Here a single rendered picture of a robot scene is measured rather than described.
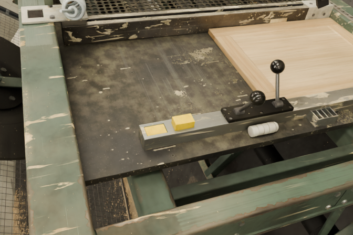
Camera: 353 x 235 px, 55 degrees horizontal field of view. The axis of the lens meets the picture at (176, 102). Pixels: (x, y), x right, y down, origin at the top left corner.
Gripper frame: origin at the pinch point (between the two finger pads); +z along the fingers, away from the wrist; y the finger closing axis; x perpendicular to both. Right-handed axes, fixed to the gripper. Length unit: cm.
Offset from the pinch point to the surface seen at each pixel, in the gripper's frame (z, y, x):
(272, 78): 17.7, 8.2, -19.3
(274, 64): 0.0, 16.2, -18.1
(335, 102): 19.7, 21.8, -5.3
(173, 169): 198, -54, -123
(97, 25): -10, -15, -65
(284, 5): 31.2, -32.0, -4.6
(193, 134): -3, 30, -42
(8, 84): 5, -24, -118
